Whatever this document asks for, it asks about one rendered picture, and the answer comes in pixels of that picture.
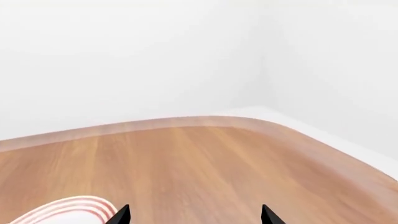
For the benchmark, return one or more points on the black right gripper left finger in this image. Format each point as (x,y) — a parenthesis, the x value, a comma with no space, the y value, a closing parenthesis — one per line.
(122,216)

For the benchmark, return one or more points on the white plate with red rings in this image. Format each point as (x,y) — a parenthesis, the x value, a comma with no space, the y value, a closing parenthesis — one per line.
(66,207)

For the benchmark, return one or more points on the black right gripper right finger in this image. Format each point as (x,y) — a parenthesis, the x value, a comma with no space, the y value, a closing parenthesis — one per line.
(270,217)

